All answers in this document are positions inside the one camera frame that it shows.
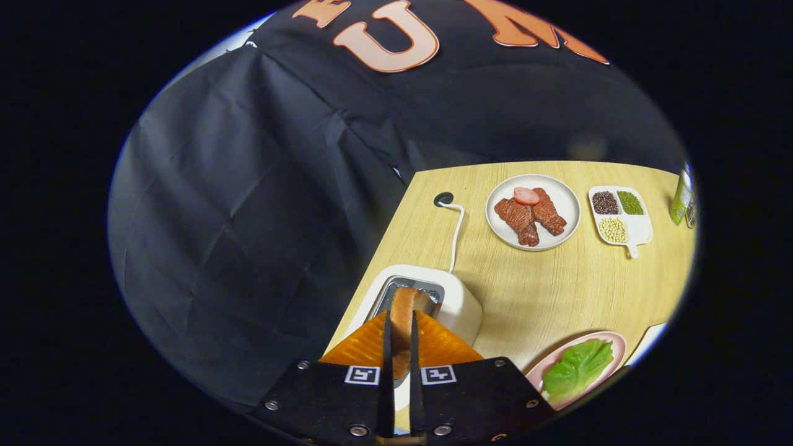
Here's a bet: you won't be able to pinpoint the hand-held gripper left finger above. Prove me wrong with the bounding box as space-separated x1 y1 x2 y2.
251 310 395 446

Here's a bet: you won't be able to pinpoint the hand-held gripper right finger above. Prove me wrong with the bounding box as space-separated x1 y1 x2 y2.
409 310 556 444

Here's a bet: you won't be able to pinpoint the green lettuce leaf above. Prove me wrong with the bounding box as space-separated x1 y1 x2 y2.
542 339 614 402

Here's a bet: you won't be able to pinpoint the toasted bread slice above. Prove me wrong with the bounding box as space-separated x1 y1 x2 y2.
389 287 434 380

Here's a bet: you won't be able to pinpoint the white toaster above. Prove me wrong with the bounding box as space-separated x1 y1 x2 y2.
344 265 483 413

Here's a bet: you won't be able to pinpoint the pink round plate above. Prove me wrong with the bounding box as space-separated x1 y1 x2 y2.
525 331 628 411

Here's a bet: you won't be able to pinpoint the white rounded square plate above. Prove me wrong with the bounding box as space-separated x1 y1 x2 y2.
626 322 670 367

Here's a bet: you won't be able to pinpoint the brown meat piece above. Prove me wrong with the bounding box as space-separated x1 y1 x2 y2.
494 198 540 247
531 188 567 236

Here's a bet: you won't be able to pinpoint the yellow soybeans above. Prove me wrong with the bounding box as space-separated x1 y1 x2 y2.
598 217 629 243

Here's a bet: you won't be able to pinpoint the beige round plate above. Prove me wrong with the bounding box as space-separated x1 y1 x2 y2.
485 174 582 251

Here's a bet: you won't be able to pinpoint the white divided dish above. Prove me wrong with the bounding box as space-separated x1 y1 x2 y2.
587 185 654 259

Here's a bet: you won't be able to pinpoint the green label metal bottle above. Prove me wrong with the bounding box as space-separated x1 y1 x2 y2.
669 162 694 226

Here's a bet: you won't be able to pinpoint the white toaster cable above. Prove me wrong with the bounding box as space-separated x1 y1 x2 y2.
441 203 465 273

